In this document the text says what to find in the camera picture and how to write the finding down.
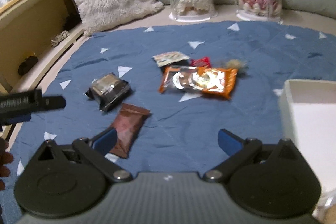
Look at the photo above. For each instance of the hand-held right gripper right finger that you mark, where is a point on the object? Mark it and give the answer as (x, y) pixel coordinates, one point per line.
(229, 141)

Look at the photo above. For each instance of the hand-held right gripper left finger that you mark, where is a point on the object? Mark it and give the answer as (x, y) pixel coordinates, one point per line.
(105, 140)

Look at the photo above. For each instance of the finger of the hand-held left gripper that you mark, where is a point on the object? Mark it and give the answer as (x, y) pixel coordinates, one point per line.
(53, 102)

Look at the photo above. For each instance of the dark brownie packet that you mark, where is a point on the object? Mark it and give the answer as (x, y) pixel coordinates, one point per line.
(110, 90)

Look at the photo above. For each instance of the orange and brown snack packet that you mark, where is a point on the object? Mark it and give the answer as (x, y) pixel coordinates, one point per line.
(199, 81)

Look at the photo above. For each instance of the small round pastry packet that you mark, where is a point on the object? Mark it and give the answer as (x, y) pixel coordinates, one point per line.
(235, 64)

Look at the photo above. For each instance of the white cardboard box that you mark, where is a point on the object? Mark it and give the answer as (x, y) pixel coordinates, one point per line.
(309, 119)

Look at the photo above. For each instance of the small red snack packet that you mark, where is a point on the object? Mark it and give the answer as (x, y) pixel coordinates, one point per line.
(201, 61)

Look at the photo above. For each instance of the small printed snack packet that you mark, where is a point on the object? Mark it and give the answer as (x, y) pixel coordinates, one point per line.
(170, 58)

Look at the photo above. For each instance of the person's left hand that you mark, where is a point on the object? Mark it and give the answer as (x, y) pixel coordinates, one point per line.
(4, 158)

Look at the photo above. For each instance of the blue triangle print blanket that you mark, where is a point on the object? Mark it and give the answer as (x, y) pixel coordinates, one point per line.
(223, 119)

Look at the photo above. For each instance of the small dark box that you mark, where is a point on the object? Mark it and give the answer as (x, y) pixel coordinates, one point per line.
(27, 65)

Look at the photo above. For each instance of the small beige figurine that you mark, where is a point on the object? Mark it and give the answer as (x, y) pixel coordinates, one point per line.
(59, 39)

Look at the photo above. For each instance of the wooden side shelf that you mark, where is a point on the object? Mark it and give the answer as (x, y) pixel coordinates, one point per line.
(34, 22)

